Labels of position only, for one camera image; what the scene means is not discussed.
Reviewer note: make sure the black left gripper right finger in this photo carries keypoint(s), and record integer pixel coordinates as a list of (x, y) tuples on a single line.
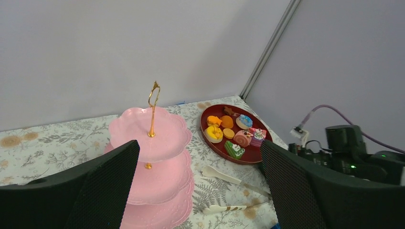
[(309, 196)]

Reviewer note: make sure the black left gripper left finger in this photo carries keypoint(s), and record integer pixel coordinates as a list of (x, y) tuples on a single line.
[(91, 195)]

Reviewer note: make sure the pink three-tier cake stand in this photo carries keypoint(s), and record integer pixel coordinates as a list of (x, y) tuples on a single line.
[(161, 193)]

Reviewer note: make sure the pink purple cake slice toy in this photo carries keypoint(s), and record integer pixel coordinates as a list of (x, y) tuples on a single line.
[(257, 136)]

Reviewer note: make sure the green cake slice toy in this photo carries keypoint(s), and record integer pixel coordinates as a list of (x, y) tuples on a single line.
[(234, 150)]

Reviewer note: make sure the pink swirl roll cake toy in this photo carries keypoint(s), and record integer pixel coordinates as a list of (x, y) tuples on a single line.
[(243, 138)]

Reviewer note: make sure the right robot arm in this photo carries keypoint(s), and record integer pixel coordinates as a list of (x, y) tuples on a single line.
[(346, 153)]

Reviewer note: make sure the floral patterned tablecloth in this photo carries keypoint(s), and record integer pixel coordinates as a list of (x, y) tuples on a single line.
[(30, 153)]

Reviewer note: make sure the dark red round tray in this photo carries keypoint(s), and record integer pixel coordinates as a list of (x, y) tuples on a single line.
[(252, 154)]

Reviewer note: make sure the blue frosted donut toy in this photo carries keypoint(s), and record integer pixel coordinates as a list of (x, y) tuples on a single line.
[(244, 122)]

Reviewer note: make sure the orange round cookie toy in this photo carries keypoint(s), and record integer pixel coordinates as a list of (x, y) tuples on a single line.
[(228, 133)]

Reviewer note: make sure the orange tart toy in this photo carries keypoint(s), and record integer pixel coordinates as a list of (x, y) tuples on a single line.
[(227, 121)]

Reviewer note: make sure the yellow round cake toy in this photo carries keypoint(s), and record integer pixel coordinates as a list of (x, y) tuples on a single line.
[(213, 134)]

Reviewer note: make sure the brown star cookie toy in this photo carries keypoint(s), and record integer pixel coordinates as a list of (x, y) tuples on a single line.
[(228, 111)]

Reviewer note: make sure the orange yellow fish pastry toy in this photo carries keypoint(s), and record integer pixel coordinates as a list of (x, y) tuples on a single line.
[(213, 121)]

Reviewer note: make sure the aluminium frame post right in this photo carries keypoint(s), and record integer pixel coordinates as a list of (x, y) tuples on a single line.
[(273, 41)]

